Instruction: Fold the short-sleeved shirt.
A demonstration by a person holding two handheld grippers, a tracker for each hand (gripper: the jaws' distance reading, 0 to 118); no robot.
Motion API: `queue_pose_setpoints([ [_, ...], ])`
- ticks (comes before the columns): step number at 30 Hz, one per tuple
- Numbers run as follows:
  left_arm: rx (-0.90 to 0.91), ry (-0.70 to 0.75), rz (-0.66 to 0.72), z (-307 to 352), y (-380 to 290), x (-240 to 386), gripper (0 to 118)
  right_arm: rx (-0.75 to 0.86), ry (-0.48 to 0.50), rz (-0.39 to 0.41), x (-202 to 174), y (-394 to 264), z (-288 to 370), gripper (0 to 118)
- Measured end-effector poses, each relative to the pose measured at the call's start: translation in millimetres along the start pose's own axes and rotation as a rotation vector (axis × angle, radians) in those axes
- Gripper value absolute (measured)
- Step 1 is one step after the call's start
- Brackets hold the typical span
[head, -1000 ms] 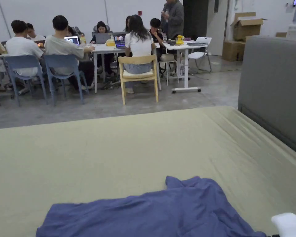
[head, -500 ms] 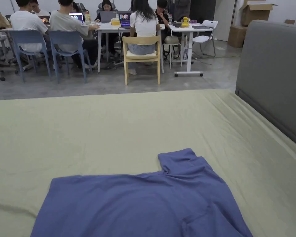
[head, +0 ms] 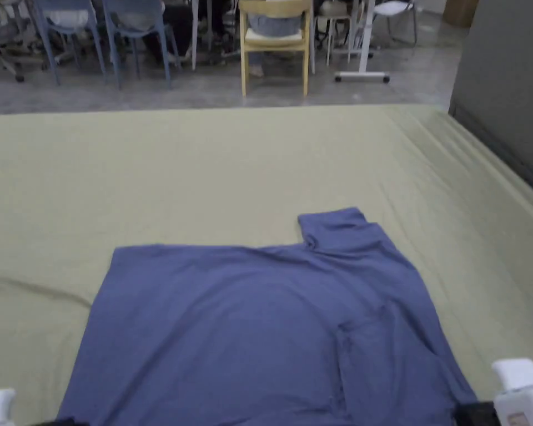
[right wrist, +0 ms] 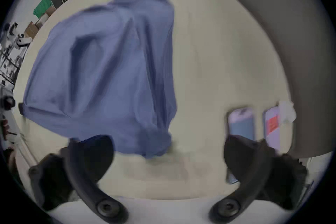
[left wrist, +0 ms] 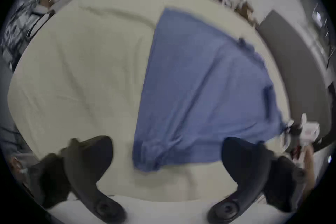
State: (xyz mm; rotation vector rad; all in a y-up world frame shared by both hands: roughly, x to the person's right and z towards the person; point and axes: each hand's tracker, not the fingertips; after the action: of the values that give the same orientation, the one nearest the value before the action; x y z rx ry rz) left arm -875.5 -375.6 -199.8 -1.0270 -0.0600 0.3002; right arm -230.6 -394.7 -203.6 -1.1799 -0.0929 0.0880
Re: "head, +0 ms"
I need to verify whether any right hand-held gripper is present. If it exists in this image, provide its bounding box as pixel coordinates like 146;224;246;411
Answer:
455;357;533;426

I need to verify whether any dark blue shirt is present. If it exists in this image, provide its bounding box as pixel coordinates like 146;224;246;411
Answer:
55;206;480;426

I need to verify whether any bed with pale green sheet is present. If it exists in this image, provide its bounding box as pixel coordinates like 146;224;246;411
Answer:
0;104;533;426

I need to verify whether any grey office chair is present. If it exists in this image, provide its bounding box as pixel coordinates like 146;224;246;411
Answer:
0;0;41;83

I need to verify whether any white desk with wheeled foot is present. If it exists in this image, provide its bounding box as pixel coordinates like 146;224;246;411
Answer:
335;0;391;83

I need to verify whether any blue plastic chair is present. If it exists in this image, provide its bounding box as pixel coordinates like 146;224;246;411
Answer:
102;0;183;89
34;0;107;86

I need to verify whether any brown carton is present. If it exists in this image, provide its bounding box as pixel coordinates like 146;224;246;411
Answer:
442;0;476;28

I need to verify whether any white chair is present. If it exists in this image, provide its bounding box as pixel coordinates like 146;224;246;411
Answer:
373;0;419;46

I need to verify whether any pale wooden chair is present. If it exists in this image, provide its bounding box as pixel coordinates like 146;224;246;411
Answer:
239;0;314;97

